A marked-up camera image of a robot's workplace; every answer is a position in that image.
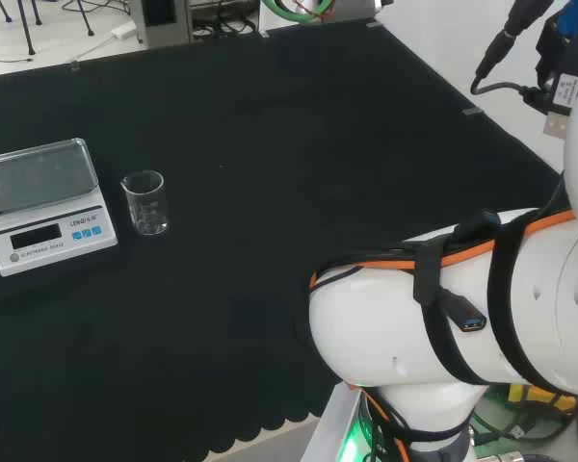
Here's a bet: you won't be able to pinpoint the clear glass beaker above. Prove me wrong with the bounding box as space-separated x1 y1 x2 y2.
119 169 170 237

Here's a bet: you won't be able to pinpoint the black bench cloth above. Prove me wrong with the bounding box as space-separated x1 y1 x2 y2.
0 21 565 456

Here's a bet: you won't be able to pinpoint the white electronic balance steel pan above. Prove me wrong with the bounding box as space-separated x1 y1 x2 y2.
0 138 120 278

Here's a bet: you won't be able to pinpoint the black tripod legs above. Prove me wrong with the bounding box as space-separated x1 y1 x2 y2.
0 0 43 57
60 0 96 38

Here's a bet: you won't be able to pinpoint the orange robot cable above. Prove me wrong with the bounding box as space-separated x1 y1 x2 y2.
309 209 574 462

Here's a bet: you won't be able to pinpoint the black cable blue USB socket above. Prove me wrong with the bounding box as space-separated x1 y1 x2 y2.
312 240 489 335

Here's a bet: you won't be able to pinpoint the green robot cable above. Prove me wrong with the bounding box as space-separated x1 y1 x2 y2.
262 0 339 21

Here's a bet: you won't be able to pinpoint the black cable thick plug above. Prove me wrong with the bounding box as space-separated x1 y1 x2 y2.
470 0 553 105

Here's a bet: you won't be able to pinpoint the black green base cables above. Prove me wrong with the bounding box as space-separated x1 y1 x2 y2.
470 408 578 445

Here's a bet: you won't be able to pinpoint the black blue camera mount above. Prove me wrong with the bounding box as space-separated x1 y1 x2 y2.
534 0 578 140

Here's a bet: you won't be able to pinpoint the thin black floor cable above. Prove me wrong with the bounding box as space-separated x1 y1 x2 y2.
0 51 35 67

